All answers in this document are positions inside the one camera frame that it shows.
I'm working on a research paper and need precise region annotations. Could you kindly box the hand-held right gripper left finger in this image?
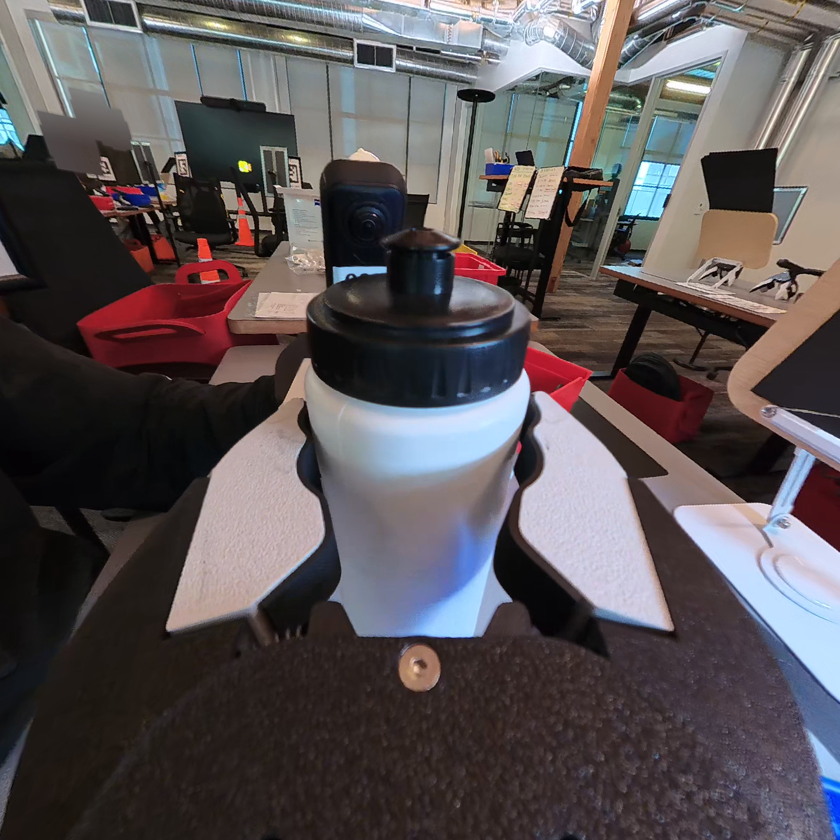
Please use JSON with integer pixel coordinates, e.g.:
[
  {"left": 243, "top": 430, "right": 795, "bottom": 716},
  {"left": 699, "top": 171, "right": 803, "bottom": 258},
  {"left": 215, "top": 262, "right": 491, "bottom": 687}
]
[{"left": 165, "top": 398, "right": 342, "bottom": 648}]

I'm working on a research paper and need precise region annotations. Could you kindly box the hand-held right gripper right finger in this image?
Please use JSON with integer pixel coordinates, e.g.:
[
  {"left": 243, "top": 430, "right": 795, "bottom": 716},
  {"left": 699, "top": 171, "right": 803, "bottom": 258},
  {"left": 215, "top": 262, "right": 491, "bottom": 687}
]
[{"left": 493, "top": 392, "right": 676, "bottom": 657}]

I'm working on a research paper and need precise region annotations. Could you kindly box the red plastic tray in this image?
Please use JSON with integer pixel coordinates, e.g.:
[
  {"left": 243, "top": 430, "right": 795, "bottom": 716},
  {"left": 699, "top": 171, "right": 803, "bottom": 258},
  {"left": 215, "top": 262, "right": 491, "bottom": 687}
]
[{"left": 521, "top": 346, "right": 594, "bottom": 414}]

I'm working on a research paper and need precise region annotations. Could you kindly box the white bottle black cap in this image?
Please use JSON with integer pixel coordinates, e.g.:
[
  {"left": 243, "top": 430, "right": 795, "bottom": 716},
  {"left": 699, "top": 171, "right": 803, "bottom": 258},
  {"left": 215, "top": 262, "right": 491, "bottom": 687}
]
[{"left": 302, "top": 227, "right": 533, "bottom": 639}]

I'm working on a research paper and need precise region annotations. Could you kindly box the blue plastic bin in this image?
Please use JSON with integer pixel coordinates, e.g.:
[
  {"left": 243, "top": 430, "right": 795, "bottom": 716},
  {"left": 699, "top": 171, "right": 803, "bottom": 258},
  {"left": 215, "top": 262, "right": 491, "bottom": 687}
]
[{"left": 815, "top": 773, "right": 840, "bottom": 840}]

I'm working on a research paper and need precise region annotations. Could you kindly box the clear plastic package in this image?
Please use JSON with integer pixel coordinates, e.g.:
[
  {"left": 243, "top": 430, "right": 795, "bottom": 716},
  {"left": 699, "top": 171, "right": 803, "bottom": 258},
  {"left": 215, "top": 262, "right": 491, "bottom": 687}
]
[{"left": 281, "top": 186, "right": 325, "bottom": 254}]

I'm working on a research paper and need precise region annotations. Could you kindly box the white paper sheet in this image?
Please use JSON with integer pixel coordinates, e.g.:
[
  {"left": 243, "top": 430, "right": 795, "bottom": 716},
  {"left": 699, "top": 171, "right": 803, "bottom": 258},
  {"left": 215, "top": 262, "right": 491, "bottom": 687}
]
[{"left": 253, "top": 290, "right": 320, "bottom": 321}]

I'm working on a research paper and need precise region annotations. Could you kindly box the red ribbed plastic bin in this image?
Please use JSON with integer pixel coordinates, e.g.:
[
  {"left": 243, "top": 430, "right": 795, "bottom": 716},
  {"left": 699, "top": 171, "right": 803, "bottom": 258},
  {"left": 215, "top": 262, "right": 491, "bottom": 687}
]
[{"left": 453, "top": 252, "right": 508, "bottom": 287}]

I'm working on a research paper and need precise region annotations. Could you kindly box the red fabric bin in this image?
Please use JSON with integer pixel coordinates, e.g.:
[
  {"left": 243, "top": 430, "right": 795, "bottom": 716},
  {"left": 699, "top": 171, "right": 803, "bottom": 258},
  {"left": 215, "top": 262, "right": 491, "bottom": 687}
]
[
  {"left": 790, "top": 458, "right": 840, "bottom": 553},
  {"left": 606, "top": 366, "right": 715, "bottom": 446}
]

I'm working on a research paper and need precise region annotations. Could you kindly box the large black screen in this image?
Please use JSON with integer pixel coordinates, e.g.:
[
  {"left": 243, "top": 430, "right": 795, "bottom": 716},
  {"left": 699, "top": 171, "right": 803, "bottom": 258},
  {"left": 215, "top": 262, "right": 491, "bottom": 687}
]
[{"left": 174, "top": 97, "right": 300, "bottom": 186}]

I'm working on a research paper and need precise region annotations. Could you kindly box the white flip chart board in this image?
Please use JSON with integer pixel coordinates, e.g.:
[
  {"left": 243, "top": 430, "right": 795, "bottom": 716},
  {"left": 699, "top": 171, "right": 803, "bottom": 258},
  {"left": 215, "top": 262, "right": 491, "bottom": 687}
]
[
  {"left": 496, "top": 163, "right": 538, "bottom": 215},
  {"left": 523, "top": 164, "right": 566, "bottom": 221}
]

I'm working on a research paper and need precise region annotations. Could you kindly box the black office chair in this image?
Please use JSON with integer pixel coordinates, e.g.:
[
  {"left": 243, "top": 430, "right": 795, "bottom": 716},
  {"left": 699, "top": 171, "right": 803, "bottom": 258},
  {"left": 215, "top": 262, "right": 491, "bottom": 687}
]
[{"left": 171, "top": 173, "right": 238, "bottom": 252}]

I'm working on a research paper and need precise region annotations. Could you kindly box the black floor lamp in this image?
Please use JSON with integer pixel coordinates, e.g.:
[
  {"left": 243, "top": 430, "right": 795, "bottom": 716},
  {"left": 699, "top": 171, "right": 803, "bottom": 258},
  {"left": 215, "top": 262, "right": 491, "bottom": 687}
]
[{"left": 455, "top": 88, "right": 498, "bottom": 242}]

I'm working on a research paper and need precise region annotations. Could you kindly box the black bag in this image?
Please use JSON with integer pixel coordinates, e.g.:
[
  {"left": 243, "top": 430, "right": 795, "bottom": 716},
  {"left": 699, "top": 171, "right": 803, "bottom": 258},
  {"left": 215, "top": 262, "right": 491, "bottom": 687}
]
[{"left": 622, "top": 352, "right": 685, "bottom": 403}]

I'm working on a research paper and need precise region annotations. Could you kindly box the black standing desk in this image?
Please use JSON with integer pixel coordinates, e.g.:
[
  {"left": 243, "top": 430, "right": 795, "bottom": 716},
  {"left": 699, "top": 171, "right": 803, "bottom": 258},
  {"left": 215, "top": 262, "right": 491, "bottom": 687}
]
[{"left": 478, "top": 166, "right": 616, "bottom": 324}]

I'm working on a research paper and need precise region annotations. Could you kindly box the orange bucket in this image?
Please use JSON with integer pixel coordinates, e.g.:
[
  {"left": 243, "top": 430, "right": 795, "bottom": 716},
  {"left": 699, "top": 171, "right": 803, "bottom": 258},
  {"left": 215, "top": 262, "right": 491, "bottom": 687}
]
[{"left": 123, "top": 233, "right": 178, "bottom": 274}]

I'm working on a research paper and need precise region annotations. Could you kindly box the black-sleeved operator arm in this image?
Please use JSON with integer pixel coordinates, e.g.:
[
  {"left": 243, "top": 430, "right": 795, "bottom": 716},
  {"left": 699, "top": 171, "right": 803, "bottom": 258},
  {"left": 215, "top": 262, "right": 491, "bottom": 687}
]
[{"left": 0, "top": 472, "right": 114, "bottom": 765}]

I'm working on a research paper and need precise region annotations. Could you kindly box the wooden pillar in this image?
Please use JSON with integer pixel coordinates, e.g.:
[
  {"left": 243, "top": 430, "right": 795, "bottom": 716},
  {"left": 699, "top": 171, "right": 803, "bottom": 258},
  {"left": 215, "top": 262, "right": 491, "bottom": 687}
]
[{"left": 546, "top": 0, "right": 639, "bottom": 294}]

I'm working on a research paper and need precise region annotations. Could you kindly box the wooden top desk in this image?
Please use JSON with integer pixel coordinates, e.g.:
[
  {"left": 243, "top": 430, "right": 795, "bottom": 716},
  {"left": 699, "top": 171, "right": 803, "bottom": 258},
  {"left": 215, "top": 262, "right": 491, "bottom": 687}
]
[{"left": 597, "top": 262, "right": 790, "bottom": 383}]

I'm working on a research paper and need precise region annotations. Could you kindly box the black panel on white stand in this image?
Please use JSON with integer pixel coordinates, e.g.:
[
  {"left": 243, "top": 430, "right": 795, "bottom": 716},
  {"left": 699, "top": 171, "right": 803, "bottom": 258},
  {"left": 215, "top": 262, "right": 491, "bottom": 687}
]
[{"left": 674, "top": 258, "right": 840, "bottom": 701}]

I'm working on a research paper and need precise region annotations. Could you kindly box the black and white stand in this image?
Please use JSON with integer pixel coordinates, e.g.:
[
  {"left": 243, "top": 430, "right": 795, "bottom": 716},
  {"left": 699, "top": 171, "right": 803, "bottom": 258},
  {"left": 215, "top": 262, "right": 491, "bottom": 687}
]
[
  {"left": 747, "top": 259, "right": 826, "bottom": 303},
  {"left": 684, "top": 256, "right": 746, "bottom": 290}
]

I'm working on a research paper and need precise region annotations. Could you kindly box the black board panel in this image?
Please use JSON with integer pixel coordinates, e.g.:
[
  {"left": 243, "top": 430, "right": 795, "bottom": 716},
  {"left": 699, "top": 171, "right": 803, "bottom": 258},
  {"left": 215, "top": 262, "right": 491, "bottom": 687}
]
[{"left": 0, "top": 161, "right": 154, "bottom": 350}]

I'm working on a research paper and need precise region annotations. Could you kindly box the black and beige panel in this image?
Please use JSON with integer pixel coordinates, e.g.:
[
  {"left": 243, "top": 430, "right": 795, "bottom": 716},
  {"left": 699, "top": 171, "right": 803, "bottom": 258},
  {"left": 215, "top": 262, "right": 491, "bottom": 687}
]
[{"left": 694, "top": 147, "right": 781, "bottom": 271}]

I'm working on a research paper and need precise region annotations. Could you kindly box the silver round air duct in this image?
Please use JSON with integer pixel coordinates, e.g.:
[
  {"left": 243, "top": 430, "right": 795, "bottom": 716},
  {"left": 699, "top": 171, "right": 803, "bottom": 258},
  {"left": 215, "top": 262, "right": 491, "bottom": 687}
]
[{"left": 49, "top": 0, "right": 488, "bottom": 84}]

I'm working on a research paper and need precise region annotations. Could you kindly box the red tote with handles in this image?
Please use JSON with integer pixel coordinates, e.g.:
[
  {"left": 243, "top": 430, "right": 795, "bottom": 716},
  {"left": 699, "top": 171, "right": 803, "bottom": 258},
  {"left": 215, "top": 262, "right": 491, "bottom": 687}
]
[{"left": 77, "top": 260, "right": 278, "bottom": 370}]

